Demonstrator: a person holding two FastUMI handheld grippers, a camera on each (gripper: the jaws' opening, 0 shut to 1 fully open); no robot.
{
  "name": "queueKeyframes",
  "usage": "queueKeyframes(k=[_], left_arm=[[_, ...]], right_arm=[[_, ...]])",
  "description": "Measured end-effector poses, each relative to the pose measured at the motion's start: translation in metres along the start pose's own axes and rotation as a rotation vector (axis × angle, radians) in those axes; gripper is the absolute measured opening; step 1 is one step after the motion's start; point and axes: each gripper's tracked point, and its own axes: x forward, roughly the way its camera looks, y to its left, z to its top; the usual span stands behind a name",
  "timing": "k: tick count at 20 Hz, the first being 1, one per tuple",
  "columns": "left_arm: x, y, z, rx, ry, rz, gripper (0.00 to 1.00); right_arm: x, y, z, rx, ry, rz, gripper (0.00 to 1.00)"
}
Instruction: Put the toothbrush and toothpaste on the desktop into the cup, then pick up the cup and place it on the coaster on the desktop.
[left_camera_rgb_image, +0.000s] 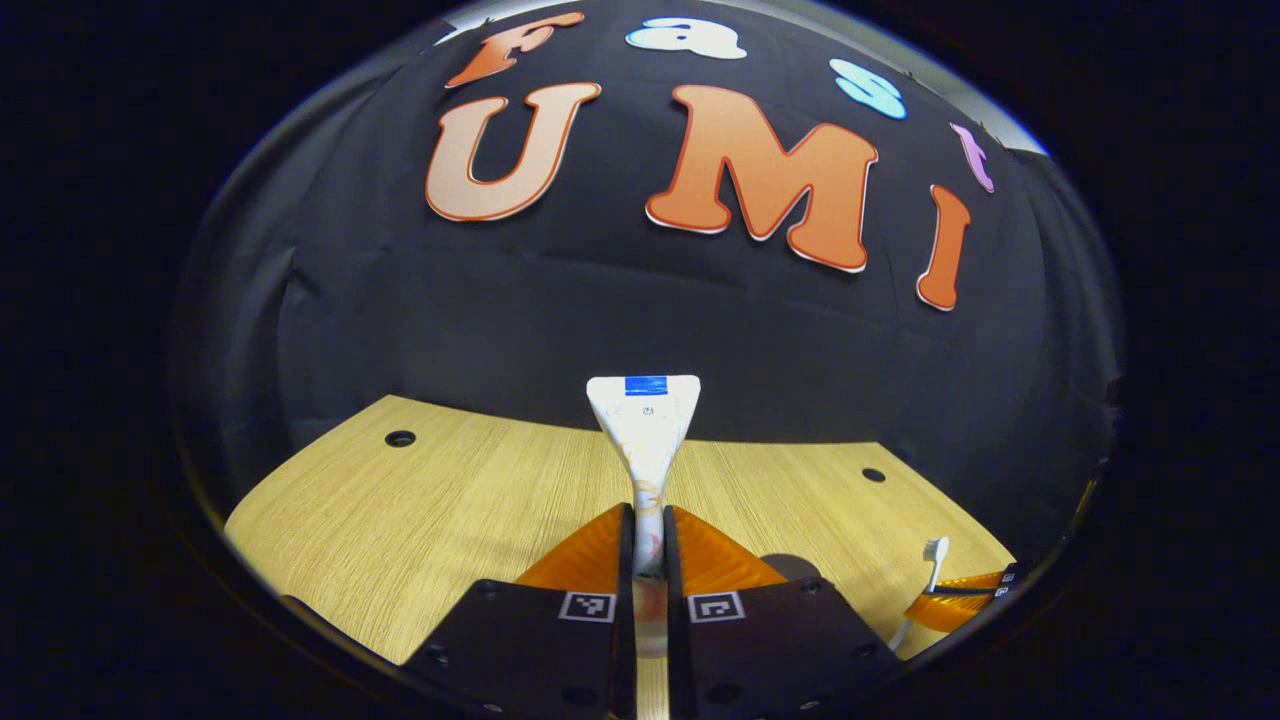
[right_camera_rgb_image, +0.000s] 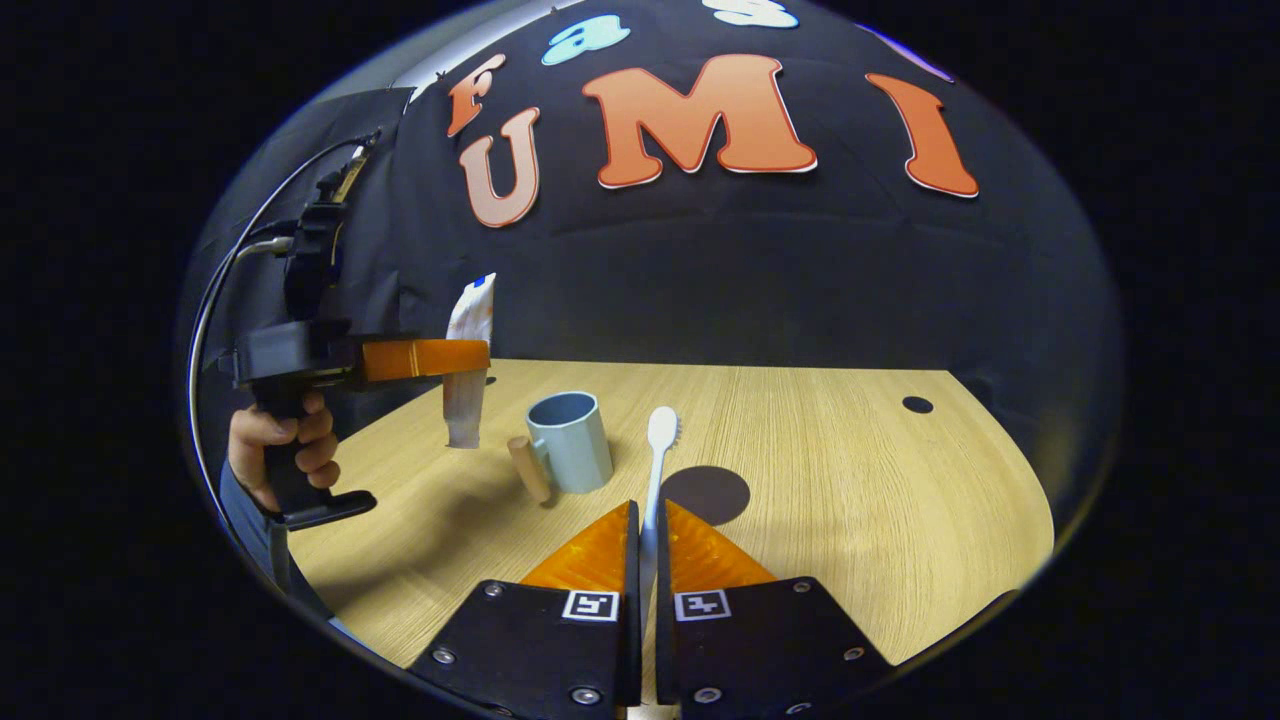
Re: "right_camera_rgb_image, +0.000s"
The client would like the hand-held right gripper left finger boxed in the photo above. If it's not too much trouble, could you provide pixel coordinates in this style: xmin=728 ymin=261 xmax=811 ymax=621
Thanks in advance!
xmin=408 ymin=500 xmax=642 ymax=720

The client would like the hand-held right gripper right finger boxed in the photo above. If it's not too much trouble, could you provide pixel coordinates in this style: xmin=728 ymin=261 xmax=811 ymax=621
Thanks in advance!
xmin=655 ymin=499 xmax=896 ymax=720

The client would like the white toothpaste tube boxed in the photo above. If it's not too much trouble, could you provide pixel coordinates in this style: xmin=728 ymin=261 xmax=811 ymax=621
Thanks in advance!
xmin=443 ymin=272 xmax=498 ymax=450

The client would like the dark brown round coaster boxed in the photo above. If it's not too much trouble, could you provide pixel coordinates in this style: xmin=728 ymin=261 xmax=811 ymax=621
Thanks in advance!
xmin=660 ymin=466 xmax=751 ymax=528

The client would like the blue cup with wooden handle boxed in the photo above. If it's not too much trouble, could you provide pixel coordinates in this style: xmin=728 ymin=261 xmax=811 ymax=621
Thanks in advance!
xmin=507 ymin=391 xmax=613 ymax=504

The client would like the white toothbrush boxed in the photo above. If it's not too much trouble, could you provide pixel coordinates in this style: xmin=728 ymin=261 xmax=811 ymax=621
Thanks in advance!
xmin=638 ymin=405 xmax=682 ymax=611

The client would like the black backdrop cloth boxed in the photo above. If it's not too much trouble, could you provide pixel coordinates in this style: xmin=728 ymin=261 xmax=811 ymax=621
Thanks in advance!
xmin=185 ymin=0 xmax=1126 ymax=471

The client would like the grey cable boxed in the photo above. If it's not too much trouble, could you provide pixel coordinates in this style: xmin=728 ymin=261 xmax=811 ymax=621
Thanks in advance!
xmin=198 ymin=236 xmax=297 ymax=401

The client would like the black cable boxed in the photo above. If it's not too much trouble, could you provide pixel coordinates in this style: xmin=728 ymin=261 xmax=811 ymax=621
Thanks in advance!
xmin=186 ymin=130 xmax=383 ymax=471

